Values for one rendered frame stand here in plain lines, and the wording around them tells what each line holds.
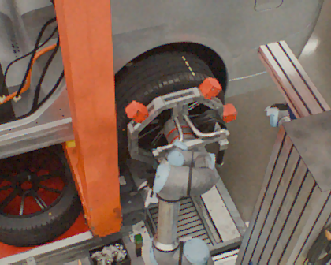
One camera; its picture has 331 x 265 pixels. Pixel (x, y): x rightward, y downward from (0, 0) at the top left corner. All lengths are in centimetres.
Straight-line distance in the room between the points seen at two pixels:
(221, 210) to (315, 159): 218
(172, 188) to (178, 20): 94
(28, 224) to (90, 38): 152
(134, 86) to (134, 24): 38
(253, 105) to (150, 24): 185
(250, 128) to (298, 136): 264
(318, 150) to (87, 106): 97
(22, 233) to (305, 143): 201
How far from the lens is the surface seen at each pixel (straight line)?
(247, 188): 393
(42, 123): 305
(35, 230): 322
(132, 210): 331
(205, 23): 288
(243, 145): 414
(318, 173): 156
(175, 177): 219
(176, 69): 293
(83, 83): 209
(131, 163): 370
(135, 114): 281
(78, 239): 325
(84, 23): 190
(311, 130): 165
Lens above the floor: 326
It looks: 52 degrees down
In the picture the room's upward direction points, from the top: 3 degrees clockwise
